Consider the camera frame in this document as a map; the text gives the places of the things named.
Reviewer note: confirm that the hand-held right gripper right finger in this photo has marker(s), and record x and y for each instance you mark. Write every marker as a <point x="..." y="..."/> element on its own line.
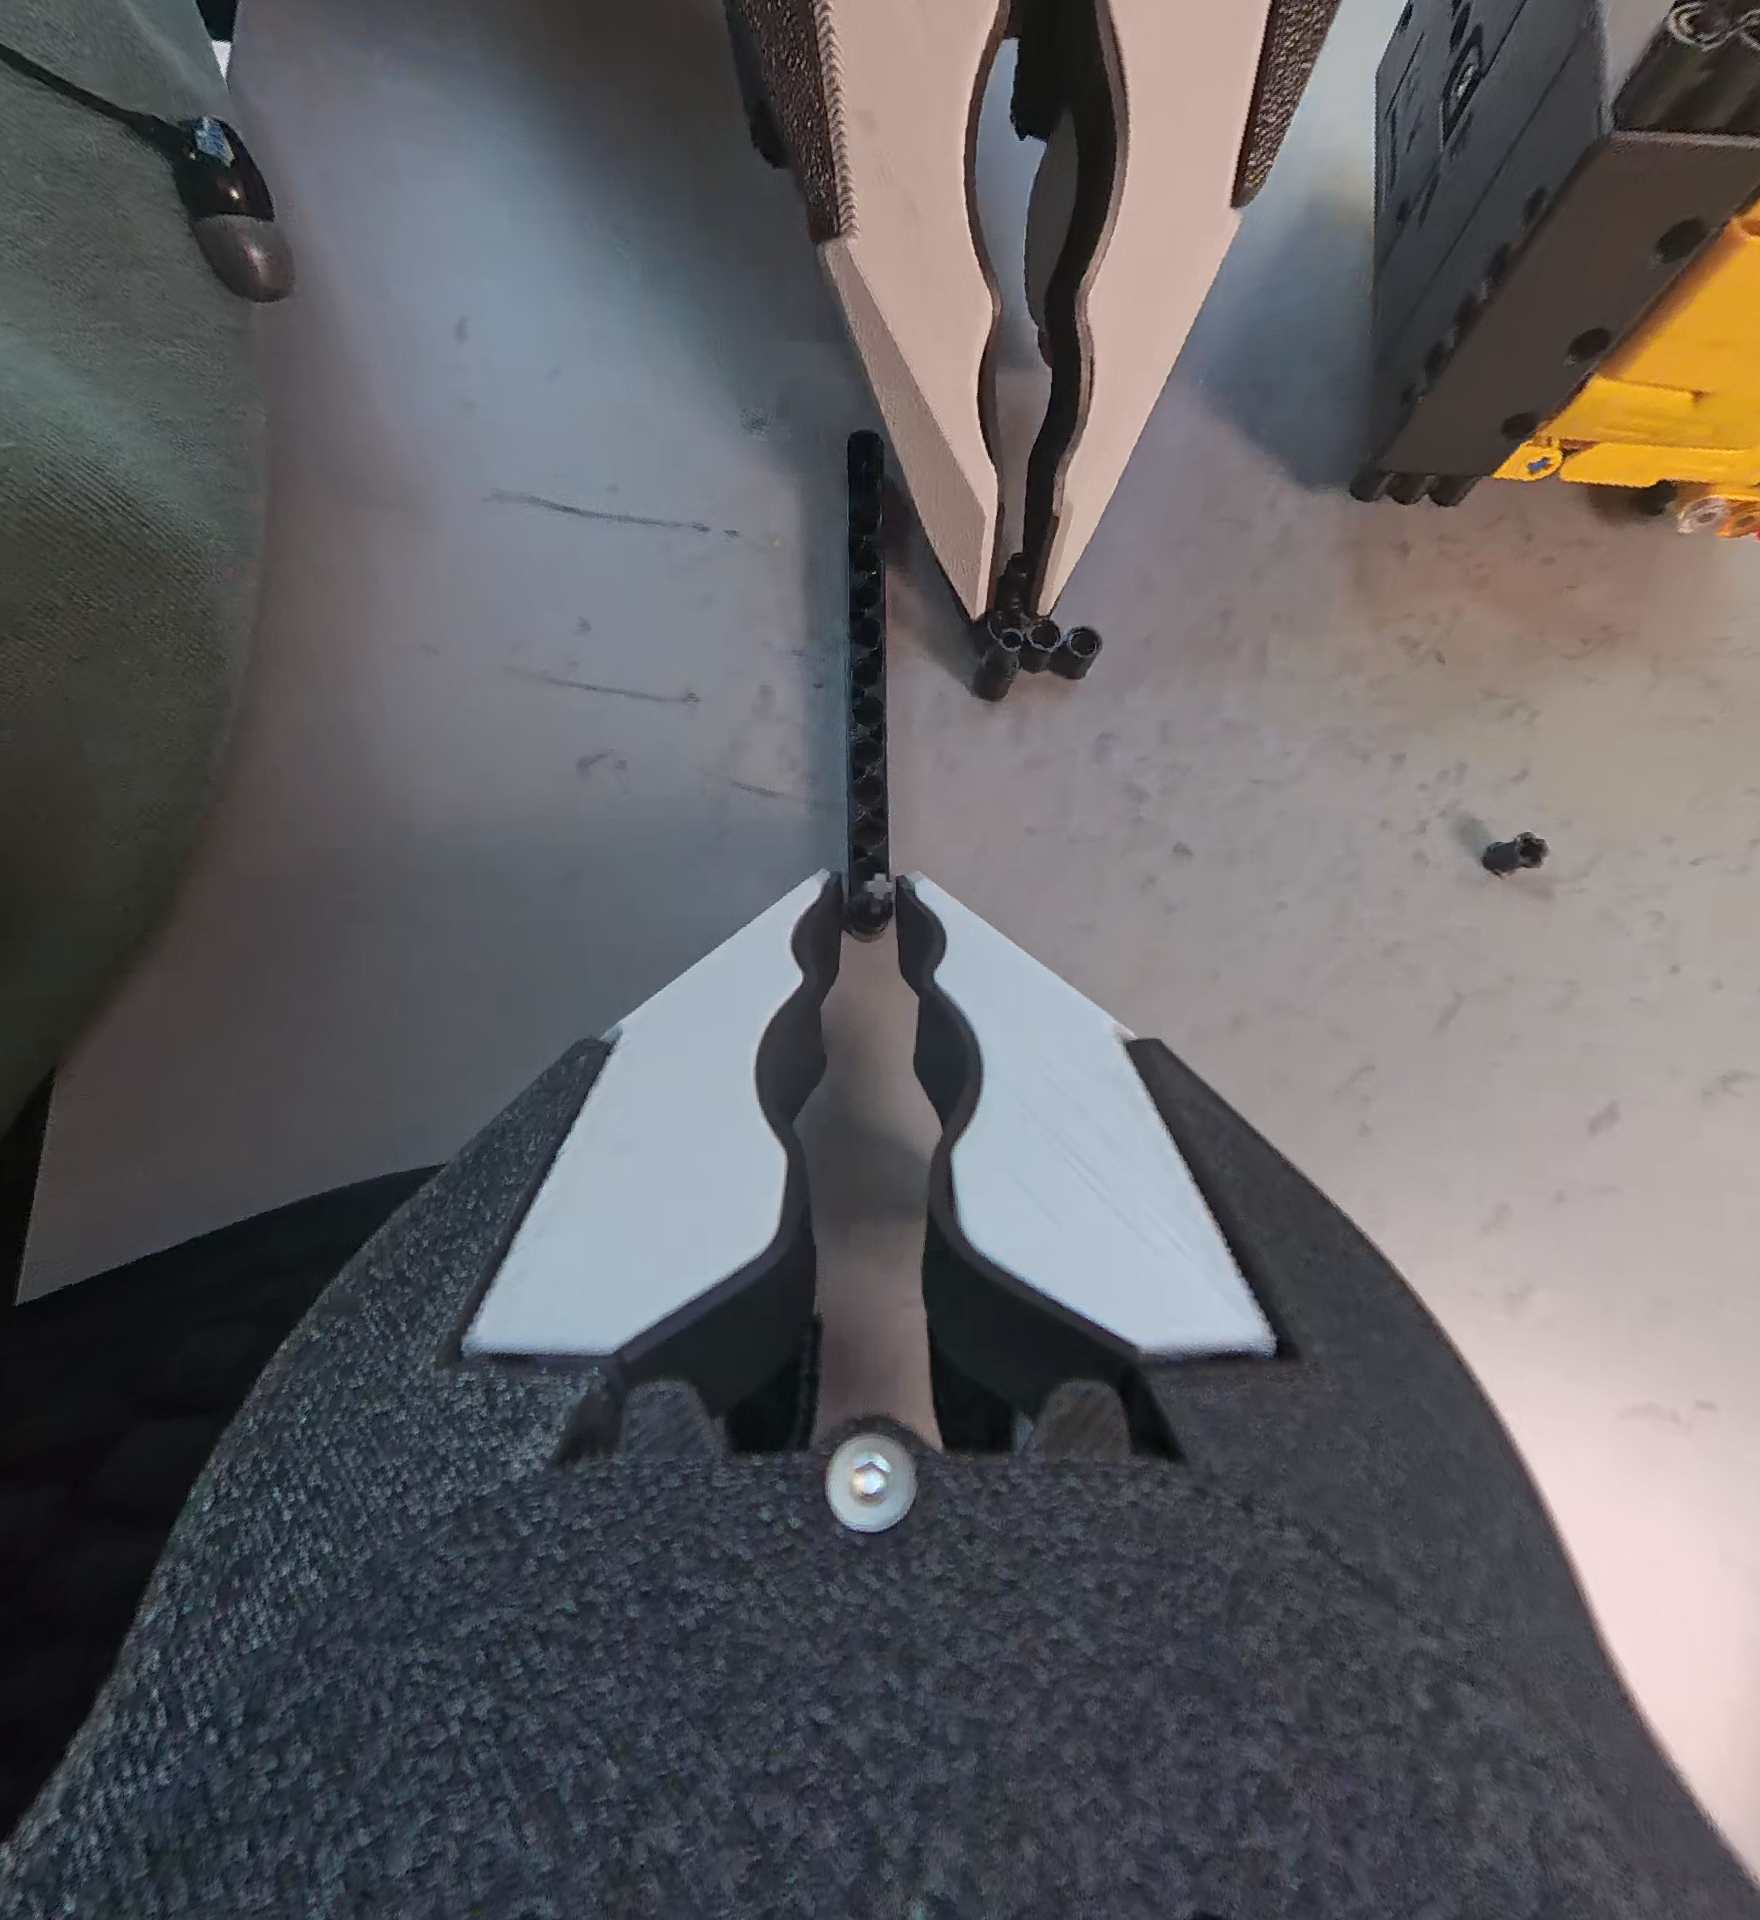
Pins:
<point x="1091" y="1184"/>

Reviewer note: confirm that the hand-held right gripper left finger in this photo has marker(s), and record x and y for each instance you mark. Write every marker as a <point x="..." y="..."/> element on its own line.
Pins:
<point x="639" y="1184"/>

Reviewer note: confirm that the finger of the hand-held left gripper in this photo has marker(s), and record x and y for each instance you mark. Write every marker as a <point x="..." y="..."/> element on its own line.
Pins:
<point x="904" y="225"/>
<point x="1172" y="196"/>

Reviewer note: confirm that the black triple lego connector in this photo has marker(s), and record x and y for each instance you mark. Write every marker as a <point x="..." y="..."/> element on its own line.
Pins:
<point x="1033" y="647"/>

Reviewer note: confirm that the black lego beam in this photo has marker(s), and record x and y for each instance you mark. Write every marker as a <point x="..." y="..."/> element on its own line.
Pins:
<point x="868" y="676"/>

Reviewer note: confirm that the small black lego connector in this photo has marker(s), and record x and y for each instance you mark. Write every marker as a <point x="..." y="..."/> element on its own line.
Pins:
<point x="1515" y="856"/>

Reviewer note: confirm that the yellow lego robot model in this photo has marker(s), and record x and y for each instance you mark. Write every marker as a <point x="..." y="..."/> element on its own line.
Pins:
<point x="1571" y="225"/>

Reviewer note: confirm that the black mesh chair seat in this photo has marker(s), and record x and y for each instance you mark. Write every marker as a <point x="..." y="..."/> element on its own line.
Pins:
<point x="100" y="1500"/>

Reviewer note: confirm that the person in green sweatshirt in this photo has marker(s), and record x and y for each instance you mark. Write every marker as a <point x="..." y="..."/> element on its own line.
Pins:
<point x="56" y="600"/>

